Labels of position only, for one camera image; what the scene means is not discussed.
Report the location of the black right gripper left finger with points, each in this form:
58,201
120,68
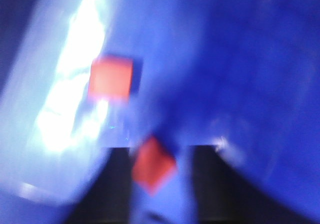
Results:
108,200

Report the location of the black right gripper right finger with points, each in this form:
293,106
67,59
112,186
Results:
271,185

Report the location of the red cube between fingers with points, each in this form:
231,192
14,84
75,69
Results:
153,166

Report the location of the red cube upper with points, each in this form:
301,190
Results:
110,78

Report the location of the blue crate interior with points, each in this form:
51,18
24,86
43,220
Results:
219,73

